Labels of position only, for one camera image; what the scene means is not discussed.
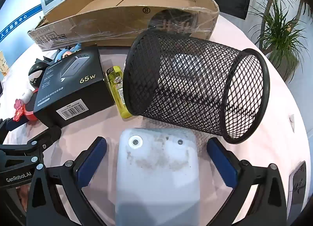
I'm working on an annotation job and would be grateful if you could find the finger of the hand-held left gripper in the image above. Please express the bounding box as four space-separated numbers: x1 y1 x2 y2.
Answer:
0 126 62 168
0 118 25 143

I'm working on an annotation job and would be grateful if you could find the white tablecloth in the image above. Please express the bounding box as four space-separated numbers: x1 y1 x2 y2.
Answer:
0 12 307 226

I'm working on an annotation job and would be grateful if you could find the black round figurine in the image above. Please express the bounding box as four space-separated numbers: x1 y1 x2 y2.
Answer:
28 57 50 87

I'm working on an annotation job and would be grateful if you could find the red round kitty toy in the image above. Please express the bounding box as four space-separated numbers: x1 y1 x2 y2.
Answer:
13 89 40 122

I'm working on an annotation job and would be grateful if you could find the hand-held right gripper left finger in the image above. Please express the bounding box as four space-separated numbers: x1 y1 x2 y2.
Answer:
26 136 108 226

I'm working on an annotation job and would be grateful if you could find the white plastic block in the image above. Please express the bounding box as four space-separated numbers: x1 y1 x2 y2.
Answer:
115 128 201 226

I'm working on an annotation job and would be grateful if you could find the yellow transparent lighter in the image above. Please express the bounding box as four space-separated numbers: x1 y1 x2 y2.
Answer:
105 66 134 119

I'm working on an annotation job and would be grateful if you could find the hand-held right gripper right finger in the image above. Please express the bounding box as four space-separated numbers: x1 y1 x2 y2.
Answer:
206 137 287 226

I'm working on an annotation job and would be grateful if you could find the blue cartoon figurine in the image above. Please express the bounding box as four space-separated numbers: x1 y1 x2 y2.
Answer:
52 43 83 62

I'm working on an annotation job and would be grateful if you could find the yellow wall notice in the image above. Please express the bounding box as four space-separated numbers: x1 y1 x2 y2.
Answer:
0 50 11 76

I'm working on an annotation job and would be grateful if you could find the blue wall sign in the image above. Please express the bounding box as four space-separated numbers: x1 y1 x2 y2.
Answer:
0 3 43 43

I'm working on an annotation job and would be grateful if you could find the black mesh pen holder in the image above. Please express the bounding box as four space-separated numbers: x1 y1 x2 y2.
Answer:
123 30 271 145

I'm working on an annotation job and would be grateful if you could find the bushy green potted plant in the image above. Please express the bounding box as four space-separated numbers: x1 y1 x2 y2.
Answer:
255 1 313 84

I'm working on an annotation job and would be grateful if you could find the black charger packaging box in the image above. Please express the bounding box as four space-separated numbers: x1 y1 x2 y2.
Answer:
33 46 116 129

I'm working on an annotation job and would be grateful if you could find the brown cardboard box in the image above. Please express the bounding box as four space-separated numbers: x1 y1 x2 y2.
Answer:
27 0 220 52

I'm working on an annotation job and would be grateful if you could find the tall green potted plant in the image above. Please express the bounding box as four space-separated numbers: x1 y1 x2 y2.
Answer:
241 0 298 53

